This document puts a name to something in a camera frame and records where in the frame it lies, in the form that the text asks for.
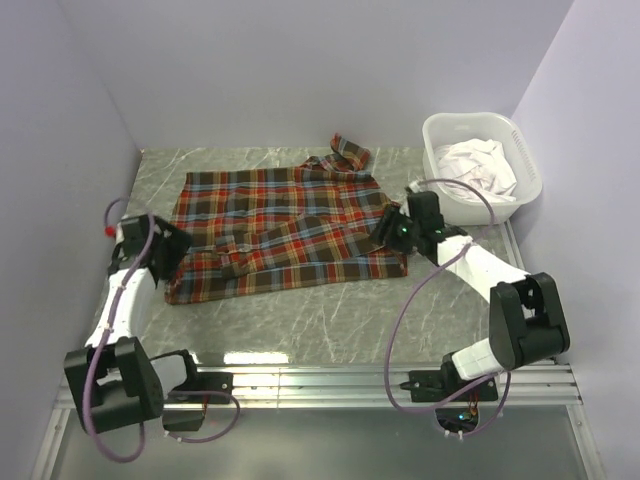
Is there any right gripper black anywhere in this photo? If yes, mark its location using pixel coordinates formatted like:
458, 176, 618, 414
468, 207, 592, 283
366, 204, 421, 256

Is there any plaid long sleeve shirt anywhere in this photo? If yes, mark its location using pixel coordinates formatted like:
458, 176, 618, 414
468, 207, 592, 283
164, 135, 408, 305

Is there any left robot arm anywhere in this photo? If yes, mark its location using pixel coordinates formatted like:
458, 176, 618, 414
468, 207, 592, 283
64, 215, 202, 434

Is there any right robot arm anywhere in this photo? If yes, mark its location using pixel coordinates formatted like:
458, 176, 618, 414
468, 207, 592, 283
370, 191, 570, 403

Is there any white shirt in basket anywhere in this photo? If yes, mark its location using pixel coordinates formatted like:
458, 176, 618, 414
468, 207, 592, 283
434, 138, 517, 203

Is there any white plastic basket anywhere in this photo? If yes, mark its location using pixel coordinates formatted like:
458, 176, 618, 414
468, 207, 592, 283
422, 112, 542, 226

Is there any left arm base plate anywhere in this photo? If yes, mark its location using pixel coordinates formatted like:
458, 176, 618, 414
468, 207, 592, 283
166, 371, 234, 405

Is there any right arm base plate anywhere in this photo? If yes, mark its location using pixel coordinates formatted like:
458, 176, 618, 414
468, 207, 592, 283
399, 370, 498, 403

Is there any black box under rail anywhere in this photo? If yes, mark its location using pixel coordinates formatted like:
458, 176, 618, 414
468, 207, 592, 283
162, 402, 208, 433

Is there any aluminium rail frame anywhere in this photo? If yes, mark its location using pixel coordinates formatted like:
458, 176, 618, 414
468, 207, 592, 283
29, 219, 609, 480

